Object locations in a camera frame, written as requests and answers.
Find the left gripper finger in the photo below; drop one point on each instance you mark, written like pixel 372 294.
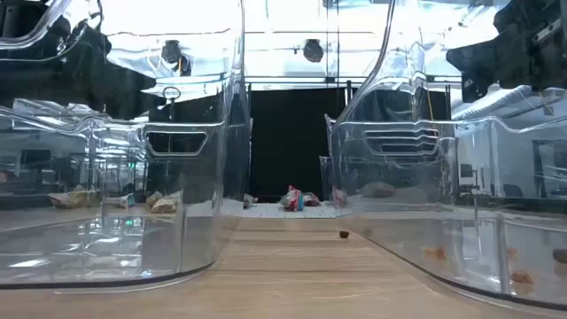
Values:
pixel 133 80
pixel 126 108

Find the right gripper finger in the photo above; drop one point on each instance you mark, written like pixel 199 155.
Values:
pixel 475 87
pixel 476 58

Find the white printed food packet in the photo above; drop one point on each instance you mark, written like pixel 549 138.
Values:
pixel 124 200

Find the blue yellow oat granola bar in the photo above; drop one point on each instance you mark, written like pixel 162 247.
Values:
pixel 75 198
pixel 153 198

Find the snack bars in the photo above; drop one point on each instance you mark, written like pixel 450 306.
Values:
pixel 167 205

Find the pink blue granola bar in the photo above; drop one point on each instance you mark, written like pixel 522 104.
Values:
pixel 311 199
pixel 339 196
pixel 292 199

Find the brown granola crumb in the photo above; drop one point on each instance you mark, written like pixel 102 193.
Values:
pixel 344 234
pixel 435 253
pixel 522 277

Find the clear plastic bin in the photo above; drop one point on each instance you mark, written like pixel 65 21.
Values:
pixel 111 248
pixel 443 177

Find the black panel on stands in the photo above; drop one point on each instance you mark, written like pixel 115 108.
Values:
pixel 292 142

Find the grey woven mat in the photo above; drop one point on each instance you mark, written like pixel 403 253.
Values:
pixel 288 212

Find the black round wall fixture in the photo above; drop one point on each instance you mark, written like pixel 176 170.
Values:
pixel 313 50

